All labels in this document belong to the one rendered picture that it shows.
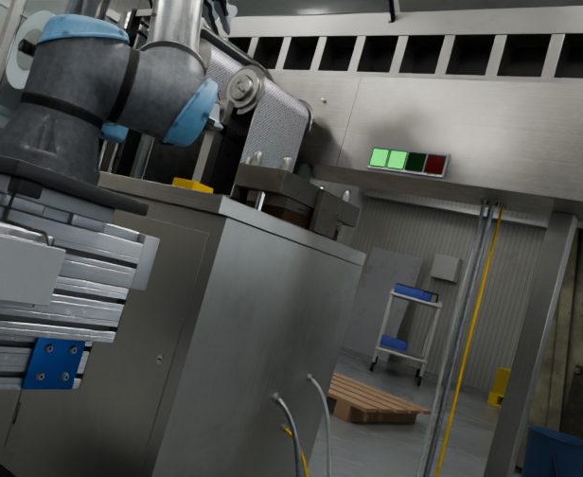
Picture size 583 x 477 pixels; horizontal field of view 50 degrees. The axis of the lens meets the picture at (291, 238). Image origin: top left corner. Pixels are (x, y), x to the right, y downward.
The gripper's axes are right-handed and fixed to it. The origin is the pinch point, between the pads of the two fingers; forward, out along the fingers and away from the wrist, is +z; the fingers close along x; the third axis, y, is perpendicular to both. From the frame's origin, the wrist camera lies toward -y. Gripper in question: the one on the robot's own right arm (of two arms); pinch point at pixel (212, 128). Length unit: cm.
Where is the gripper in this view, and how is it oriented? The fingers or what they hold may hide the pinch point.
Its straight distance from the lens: 167.4
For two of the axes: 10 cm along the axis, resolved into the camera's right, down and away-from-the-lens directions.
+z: 5.6, 2.1, 8.0
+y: 2.7, -9.6, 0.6
